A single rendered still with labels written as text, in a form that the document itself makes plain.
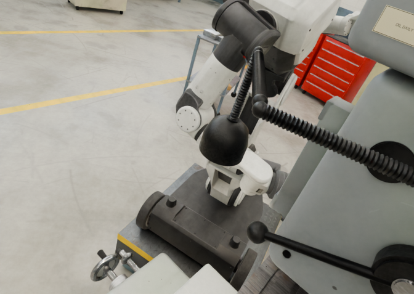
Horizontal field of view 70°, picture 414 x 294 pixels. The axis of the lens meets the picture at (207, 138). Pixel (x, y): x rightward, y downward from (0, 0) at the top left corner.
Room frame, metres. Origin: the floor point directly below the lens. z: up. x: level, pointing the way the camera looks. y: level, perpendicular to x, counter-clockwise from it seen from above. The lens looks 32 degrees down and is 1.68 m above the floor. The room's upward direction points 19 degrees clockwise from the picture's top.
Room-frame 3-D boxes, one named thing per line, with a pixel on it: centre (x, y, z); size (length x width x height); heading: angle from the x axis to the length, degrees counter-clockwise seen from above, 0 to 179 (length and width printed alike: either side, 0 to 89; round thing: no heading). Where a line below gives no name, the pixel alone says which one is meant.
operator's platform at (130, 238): (1.20, -0.18, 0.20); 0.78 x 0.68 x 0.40; 162
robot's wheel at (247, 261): (0.89, -0.35, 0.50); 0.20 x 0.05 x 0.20; 162
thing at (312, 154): (0.40, -0.16, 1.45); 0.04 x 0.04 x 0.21; 59
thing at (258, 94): (0.30, -0.03, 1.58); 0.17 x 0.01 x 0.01; 2
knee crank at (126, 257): (0.73, 0.13, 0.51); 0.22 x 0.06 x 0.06; 59
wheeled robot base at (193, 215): (1.20, -0.18, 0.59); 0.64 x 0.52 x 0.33; 162
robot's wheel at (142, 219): (1.05, 0.15, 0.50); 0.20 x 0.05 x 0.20; 162
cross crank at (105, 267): (0.60, 0.17, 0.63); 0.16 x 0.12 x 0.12; 59
